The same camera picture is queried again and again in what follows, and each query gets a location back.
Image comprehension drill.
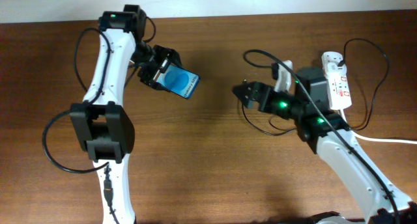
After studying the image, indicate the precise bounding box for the white power strip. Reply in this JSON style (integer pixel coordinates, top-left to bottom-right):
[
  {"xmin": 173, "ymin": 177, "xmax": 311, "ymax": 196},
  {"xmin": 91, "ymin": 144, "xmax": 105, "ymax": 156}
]
[{"xmin": 321, "ymin": 51, "xmax": 352, "ymax": 110}]

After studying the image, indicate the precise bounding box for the blue Galaxy smartphone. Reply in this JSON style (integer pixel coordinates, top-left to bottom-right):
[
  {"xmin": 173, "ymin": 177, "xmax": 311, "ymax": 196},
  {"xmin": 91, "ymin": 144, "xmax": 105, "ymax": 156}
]
[{"xmin": 156, "ymin": 64, "xmax": 200, "ymax": 99}]

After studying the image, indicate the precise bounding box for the white USB charger adapter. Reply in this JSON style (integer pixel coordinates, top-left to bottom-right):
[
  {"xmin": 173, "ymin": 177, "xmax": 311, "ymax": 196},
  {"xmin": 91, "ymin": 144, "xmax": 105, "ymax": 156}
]
[{"xmin": 323, "ymin": 62, "xmax": 347, "ymax": 77}]

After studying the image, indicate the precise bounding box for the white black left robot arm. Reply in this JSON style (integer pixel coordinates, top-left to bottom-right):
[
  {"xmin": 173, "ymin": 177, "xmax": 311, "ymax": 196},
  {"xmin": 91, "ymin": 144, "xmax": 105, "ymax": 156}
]
[{"xmin": 70, "ymin": 5, "xmax": 199, "ymax": 223}]

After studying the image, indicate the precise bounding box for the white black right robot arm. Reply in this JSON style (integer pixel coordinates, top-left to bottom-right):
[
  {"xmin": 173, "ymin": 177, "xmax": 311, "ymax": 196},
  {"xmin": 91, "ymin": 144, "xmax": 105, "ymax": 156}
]
[{"xmin": 232, "ymin": 67, "xmax": 416, "ymax": 223}]

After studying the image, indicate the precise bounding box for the black charging cable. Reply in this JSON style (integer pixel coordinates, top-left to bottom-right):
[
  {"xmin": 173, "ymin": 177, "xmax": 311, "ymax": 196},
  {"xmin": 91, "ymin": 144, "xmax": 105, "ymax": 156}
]
[{"xmin": 240, "ymin": 38, "xmax": 390, "ymax": 137}]

